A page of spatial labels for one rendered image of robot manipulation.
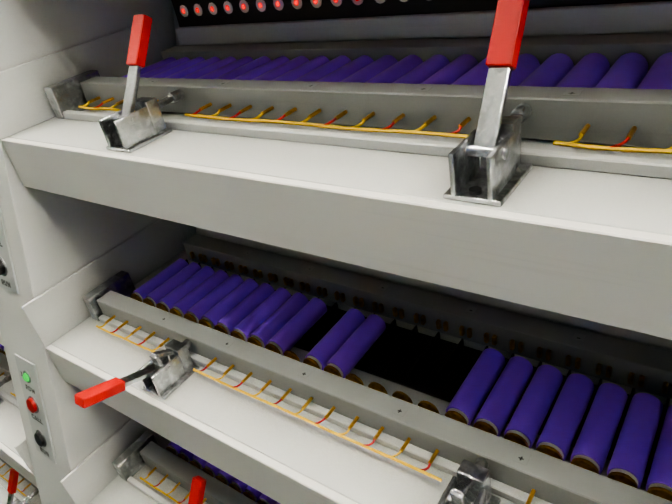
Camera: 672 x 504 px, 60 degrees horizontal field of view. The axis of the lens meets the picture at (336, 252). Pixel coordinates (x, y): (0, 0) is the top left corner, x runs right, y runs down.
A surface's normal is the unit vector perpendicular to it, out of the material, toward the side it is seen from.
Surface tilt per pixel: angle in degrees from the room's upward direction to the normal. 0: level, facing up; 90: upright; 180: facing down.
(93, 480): 90
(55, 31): 90
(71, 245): 90
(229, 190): 105
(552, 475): 15
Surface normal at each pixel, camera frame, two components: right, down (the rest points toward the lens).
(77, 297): 0.81, 0.18
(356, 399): -0.18, -0.83
